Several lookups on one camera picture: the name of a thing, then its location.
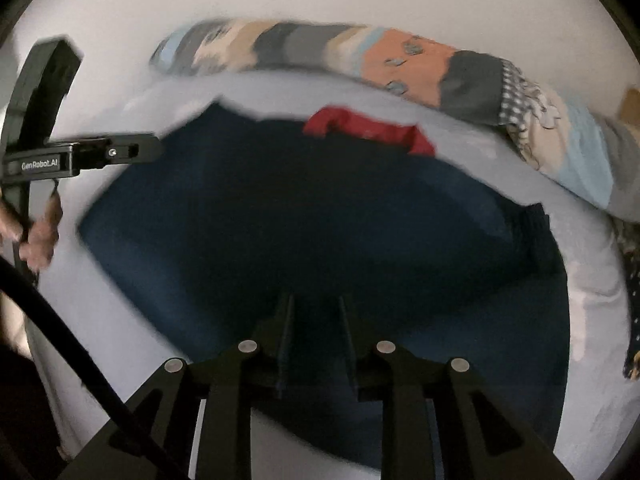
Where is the black cable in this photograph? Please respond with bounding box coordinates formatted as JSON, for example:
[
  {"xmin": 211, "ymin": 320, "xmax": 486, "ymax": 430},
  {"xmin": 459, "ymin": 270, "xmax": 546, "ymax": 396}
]
[{"xmin": 0, "ymin": 257, "xmax": 188, "ymax": 480}]

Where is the wooden headboard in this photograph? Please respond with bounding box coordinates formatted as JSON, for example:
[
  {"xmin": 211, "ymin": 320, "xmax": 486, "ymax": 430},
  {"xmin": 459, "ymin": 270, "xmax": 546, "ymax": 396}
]
[{"xmin": 619, "ymin": 89, "xmax": 640, "ymax": 122}]

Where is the light blue bed sheet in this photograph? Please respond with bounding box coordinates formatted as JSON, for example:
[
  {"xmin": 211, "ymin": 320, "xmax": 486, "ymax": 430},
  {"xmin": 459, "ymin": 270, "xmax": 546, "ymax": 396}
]
[{"xmin": 25, "ymin": 72, "xmax": 640, "ymax": 480}]

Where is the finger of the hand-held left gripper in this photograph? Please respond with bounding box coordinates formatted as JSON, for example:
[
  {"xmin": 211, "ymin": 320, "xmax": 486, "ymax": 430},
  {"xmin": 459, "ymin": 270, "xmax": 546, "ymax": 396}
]
[{"xmin": 80, "ymin": 132, "xmax": 164, "ymax": 167}]

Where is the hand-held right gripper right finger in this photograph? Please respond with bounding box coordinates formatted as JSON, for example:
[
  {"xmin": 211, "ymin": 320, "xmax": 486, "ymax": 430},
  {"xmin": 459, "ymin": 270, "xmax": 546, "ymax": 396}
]
[{"xmin": 339, "ymin": 295, "xmax": 576, "ymax": 480}]

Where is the person's left hand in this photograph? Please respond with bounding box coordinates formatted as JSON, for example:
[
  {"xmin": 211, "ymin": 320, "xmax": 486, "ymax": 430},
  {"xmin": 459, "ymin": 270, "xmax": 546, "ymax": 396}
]
[{"xmin": 0, "ymin": 194, "xmax": 63, "ymax": 272}]

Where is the dark patterned cloth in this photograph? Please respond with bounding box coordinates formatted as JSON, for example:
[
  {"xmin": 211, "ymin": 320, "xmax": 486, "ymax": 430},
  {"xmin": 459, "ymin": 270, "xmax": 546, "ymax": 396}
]
[{"xmin": 615, "ymin": 219, "xmax": 640, "ymax": 281}]

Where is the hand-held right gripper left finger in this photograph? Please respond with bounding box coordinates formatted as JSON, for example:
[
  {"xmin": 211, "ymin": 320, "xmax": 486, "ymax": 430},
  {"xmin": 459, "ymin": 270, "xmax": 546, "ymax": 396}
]
[{"xmin": 70, "ymin": 294, "xmax": 297, "ymax": 480}]

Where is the navy blue jacket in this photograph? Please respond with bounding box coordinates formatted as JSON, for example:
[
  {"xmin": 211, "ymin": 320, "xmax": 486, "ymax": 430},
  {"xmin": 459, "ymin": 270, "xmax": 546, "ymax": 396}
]
[{"xmin": 77, "ymin": 102, "xmax": 571, "ymax": 468}]

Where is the navy star-print cloth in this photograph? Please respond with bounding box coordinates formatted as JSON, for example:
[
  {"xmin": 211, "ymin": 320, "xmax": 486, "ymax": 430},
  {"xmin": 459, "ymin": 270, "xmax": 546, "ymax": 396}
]
[{"xmin": 622, "ymin": 270, "xmax": 640, "ymax": 382}]

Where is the rolled patchwork quilt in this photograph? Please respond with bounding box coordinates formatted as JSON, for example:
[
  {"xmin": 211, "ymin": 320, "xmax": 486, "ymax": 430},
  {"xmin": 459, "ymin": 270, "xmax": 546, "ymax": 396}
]
[{"xmin": 150, "ymin": 19, "xmax": 640, "ymax": 223}]

